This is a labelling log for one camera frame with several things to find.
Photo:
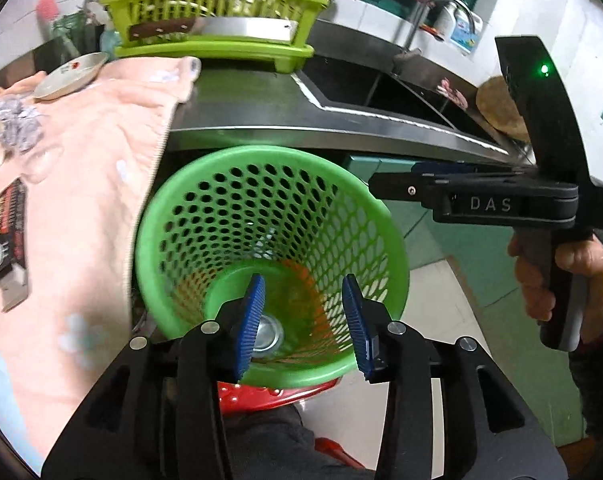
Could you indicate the black printed carton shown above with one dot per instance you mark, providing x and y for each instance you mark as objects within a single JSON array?
[{"x": 8, "y": 230}]

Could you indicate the steel kitchen sink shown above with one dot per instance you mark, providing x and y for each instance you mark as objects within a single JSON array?
[{"x": 351, "y": 85}]

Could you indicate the raw meat pieces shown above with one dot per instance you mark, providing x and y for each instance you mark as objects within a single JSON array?
[{"x": 451, "y": 92}]

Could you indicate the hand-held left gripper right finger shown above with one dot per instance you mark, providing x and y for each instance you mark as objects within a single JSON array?
[{"x": 354, "y": 320}]

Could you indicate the pink bottle brush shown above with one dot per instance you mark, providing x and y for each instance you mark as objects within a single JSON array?
[{"x": 46, "y": 7}]

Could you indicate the steel cleaver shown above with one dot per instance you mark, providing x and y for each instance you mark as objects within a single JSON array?
[{"x": 246, "y": 28}]

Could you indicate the green perforated waste basket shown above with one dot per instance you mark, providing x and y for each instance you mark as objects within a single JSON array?
[{"x": 281, "y": 185}]

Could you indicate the person's leg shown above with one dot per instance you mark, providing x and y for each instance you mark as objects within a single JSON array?
[{"x": 266, "y": 450}]

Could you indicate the white floral plate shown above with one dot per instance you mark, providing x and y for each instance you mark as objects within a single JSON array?
[{"x": 71, "y": 77}]

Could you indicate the green plastic dish rack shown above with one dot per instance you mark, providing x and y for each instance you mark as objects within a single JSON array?
[{"x": 221, "y": 5}]

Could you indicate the person's right hand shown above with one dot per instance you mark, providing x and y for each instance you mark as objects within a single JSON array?
[{"x": 531, "y": 290}]

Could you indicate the red plastic stool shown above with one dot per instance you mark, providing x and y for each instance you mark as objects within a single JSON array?
[{"x": 261, "y": 400}]

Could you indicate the teal plastic bottle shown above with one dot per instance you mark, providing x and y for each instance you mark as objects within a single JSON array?
[{"x": 110, "y": 42}]

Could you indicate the round wooden cutting board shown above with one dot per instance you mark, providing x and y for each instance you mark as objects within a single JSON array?
[{"x": 496, "y": 105}]

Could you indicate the person's right forearm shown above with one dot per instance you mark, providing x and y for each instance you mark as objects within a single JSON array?
[{"x": 601, "y": 360}]

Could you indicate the steel faucet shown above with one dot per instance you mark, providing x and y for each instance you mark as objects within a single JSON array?
[{"x": 406, "y": 35}]

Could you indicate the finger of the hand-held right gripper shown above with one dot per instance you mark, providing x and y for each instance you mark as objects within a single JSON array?
[
  {"x": 396, "y": 185},
  {"x": 446, "y": 168}
]

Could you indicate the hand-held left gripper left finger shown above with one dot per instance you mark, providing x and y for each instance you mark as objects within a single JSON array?
[{"x": 251, "y": 320}]

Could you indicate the metal can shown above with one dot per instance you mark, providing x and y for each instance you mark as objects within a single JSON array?
[{"x": 269, "y": 335}]

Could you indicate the white dish soap bottle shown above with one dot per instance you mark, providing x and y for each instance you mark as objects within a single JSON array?
[{"x": 456, "y": 30}]

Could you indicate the peach towel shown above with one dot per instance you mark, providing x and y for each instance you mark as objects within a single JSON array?
[{"x": 91, "y": 210}]

